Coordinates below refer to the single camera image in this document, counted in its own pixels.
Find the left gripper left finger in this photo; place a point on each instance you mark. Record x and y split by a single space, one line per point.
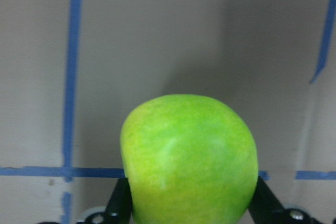
118 209

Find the green apple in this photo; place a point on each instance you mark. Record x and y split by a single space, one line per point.
188 159

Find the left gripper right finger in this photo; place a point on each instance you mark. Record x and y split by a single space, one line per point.
265 207

